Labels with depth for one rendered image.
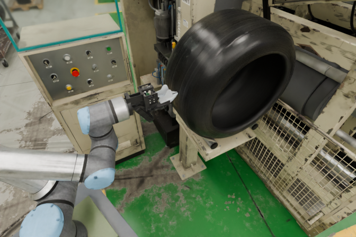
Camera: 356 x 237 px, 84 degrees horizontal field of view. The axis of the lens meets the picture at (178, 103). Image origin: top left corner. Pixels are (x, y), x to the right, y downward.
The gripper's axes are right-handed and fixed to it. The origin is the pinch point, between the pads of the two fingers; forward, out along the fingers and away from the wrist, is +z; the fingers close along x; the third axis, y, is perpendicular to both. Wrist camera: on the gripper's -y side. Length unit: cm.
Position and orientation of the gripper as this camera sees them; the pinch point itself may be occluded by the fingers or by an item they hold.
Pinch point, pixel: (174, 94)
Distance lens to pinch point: 82.7
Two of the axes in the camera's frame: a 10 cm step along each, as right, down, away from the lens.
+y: 0.0, -7.3, -6.8
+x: -4.6, -6.0, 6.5
